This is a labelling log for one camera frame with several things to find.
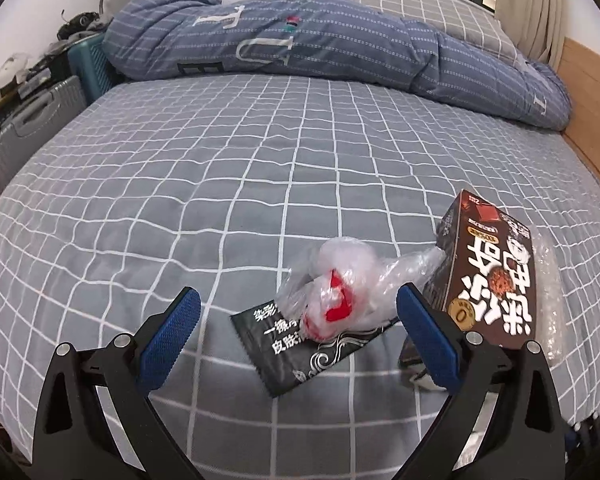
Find brown cardboard box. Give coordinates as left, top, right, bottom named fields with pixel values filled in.
left=397, top=190, right=538, bottom=391

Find clear bubble wrap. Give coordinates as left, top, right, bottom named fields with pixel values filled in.
left=527, top=232, right=571, bottom=391

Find clear plastic bag red print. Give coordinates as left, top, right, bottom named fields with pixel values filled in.
left=275, top=236, right=446, bottom=343

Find beige curtain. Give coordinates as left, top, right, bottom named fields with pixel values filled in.
left=495, top=0, right=571, bottom=66

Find black cable tangle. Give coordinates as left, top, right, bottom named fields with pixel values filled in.
left=57, top=10, right=111, bottom=41

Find wooden headboard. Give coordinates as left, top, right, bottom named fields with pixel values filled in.
left=550, top=37, right=600, bottom=201

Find blue striped duvet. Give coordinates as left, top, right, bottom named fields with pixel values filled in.
left=102, top=0, right=573, bottom=133

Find grey checked bed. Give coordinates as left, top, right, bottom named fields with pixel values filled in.
left=0, top=74, right=600, bottom=466

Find black wet wipe packet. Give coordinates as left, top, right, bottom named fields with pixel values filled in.
left=230, top=300, right=398, bottom=399

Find grey checked pillow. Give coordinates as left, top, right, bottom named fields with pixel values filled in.
left=352, top=0, right=523, bottom=63

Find dark items pile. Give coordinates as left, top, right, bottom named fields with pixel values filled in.
left=10, top=52, right=73, bottom=106

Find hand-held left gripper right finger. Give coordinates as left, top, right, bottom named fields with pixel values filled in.
left=396, top=282, right=567, bottom=480

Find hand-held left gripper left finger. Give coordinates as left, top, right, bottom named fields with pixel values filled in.
left=32, top=286, right=203, bottom=480

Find teal suitcase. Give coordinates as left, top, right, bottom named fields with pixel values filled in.
left=67, top=35, right=121, bottom=106

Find grey suitcase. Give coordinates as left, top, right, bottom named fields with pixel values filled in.
left=0, top=75, right=88, bottom=198

